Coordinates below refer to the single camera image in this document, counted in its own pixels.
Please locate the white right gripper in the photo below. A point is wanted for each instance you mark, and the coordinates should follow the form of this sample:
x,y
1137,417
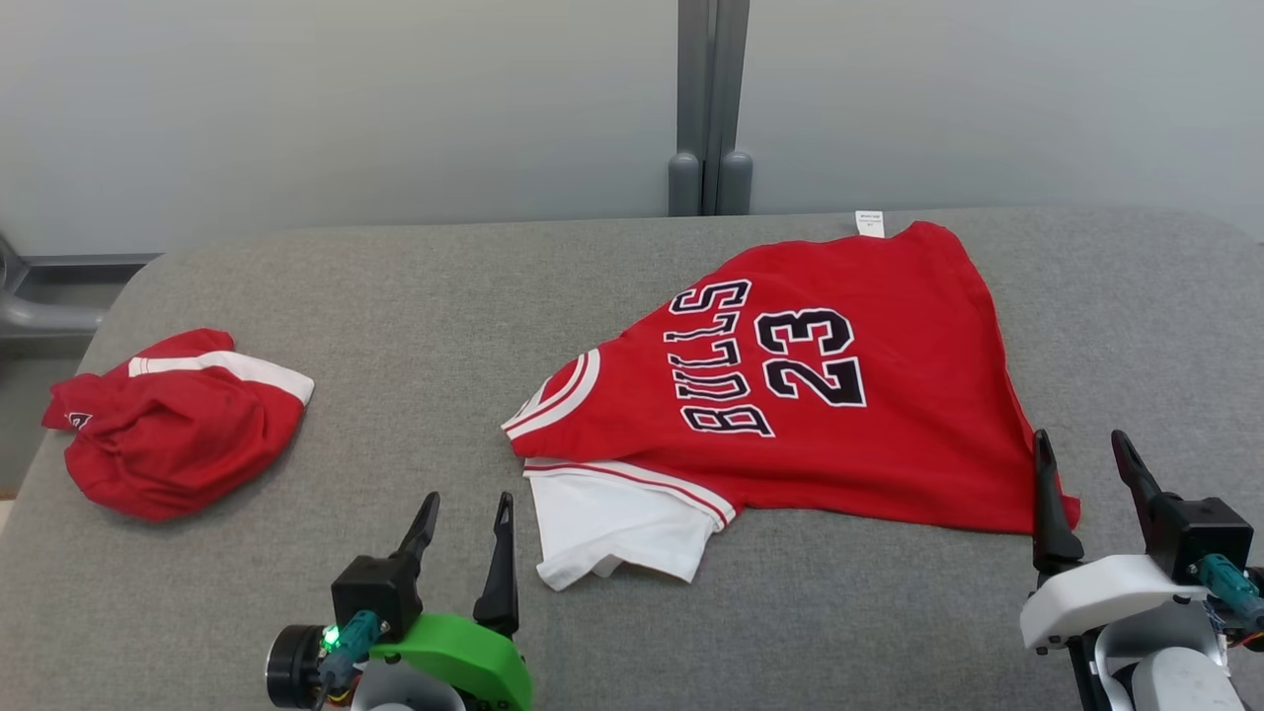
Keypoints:
x,y
1096,592

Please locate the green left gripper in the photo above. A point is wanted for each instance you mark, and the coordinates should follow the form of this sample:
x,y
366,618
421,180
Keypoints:
x,y
474,657

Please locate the red Bulls 23 jersey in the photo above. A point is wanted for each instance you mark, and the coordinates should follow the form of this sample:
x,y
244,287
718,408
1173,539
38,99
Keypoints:
x,y
889,444

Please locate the red shorts with white stripe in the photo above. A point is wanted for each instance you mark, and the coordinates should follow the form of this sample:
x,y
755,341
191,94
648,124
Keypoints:
x,y
178,444

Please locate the grey metal pipe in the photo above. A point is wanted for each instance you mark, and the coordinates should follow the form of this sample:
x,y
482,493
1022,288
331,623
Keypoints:
x,y
39,318

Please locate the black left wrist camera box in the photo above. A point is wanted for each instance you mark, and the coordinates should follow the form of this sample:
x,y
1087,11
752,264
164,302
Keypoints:
x,y
375,591

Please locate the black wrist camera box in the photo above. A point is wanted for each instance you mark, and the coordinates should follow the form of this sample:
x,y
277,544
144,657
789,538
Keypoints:
x,y
375,591
1200,533

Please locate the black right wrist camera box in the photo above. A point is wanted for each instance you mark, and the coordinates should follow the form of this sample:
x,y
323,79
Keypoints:
x,y
1200,533

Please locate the grey double partition post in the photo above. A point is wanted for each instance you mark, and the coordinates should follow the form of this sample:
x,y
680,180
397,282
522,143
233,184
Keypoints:
x,y
696,99

